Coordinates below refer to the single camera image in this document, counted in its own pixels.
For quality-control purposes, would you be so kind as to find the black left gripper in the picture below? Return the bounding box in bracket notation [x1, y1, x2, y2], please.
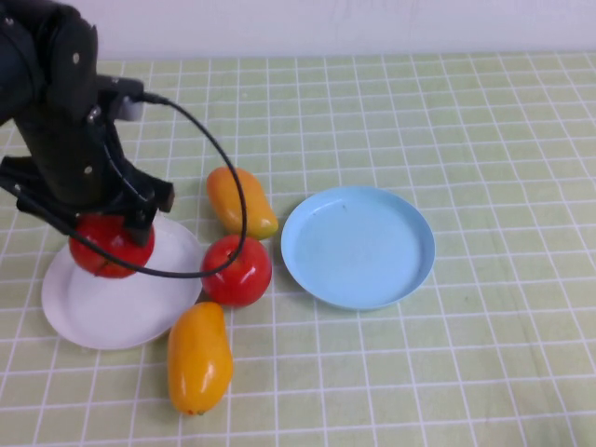
[0, 109, 176, 250]

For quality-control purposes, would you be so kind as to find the red apple with stem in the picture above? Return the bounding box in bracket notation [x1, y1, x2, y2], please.
[68, 212, 156, 279]

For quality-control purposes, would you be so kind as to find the orange mango with green end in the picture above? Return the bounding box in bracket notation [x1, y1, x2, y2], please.
[206, 166, 279, 242]

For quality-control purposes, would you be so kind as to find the white round plate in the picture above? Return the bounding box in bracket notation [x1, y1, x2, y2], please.
[40, 216, 205, 351]

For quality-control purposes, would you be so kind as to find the light blue round plate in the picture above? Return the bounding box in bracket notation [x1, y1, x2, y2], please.
[279, 184, 437, 312]

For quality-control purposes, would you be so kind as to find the yellow orange mango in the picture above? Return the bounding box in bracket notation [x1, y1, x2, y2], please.
[167, 301, 234, 417]

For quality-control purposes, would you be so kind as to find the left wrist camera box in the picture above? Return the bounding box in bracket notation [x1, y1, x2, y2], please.
[95, 74, 145, 123]

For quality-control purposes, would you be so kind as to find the black camera cable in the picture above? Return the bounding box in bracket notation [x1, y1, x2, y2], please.
[16, 92, 248, 280]

